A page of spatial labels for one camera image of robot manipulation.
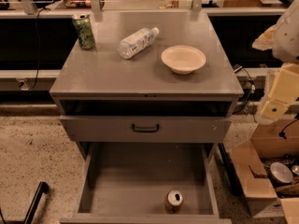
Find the white bowl in box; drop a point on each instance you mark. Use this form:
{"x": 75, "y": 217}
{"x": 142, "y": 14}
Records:
{"x": 281, "y": 173}

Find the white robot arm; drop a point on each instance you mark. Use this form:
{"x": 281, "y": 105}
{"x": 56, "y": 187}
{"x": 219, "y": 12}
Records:
{"x": 286, "y": 40}

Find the clear plastic water bottle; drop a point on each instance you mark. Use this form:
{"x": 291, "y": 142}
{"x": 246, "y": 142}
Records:
{"x": 136, "y": 42}

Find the grey drawer cabinet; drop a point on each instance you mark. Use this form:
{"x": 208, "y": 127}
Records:
{"x": 99, "y": 82}

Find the black drawer handle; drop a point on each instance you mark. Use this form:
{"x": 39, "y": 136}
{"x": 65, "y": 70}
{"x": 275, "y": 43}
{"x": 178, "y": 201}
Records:
{"x": 145, "y": 129}

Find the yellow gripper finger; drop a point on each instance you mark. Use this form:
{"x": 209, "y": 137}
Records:
{"x": 273, "y": 109}

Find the open grey bottom drawer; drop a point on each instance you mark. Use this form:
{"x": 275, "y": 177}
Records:
{"x": 126, "y": 183}

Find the cardboard box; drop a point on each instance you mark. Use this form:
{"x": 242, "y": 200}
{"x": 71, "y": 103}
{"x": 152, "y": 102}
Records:
{"x": 247, "y": 158}

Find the black bar on floor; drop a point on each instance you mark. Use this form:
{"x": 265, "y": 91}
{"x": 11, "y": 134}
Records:
{"x": 42, "y": 188}

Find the closed grey drawer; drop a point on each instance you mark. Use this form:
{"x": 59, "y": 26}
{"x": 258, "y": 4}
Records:
{"x": 172, "y": 129}

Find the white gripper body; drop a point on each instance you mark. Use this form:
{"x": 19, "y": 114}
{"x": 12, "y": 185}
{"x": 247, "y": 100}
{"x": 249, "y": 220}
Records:
{"x": 287, "y": 41}

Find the orange soda can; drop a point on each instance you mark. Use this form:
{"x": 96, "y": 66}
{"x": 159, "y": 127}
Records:
{"x": 173, "y": 201}

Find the green soda can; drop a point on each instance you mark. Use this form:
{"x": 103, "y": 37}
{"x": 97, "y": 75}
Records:
{"x": 84, "y": 30}

